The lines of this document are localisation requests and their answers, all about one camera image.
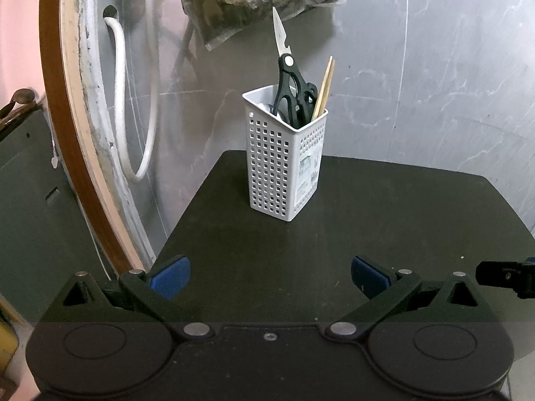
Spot plastic bag of dried leaves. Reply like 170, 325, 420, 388
180, 0, 348, 51

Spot dark grey cabinet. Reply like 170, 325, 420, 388
0, 106, 115, 326

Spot white perforated plastic basket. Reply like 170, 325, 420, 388
242, 85, 329, 222

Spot white hose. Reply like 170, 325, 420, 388
102, 0, 162, 183

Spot black handled scissors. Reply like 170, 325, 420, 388
272, 6, 319, 130

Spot brown wooden door frame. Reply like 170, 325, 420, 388
39, 0, 147, 278

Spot wooden chopstick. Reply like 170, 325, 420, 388
311, 55, 334, 121
318, 59, 336, 118

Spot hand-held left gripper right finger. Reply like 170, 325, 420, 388
325, 256, 498, 340

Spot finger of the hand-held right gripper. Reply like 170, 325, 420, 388
475, 257, 535, 299

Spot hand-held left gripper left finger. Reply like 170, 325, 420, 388
42, 256, 210, 340

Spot yellow object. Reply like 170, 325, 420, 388
0, 301, 19, 385

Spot brass handle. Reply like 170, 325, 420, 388
0, 89, 38, 134

